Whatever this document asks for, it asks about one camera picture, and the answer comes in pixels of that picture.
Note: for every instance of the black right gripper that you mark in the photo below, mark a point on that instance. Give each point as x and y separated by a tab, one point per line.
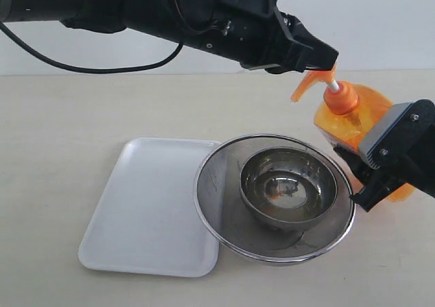
376	187

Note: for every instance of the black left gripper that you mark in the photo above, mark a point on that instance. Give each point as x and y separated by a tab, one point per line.
273	40

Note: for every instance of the orange pump soap bottle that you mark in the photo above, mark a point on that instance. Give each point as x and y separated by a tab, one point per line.
348	111

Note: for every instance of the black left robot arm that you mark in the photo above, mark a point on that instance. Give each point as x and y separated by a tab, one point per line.
194	23

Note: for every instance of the small steel bowl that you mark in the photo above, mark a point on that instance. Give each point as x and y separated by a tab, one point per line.
287	189

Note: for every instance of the steel mesh colander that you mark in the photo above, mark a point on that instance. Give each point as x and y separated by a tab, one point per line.
221	208

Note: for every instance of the white rectangular tray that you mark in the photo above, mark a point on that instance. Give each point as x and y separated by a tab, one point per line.
145	221

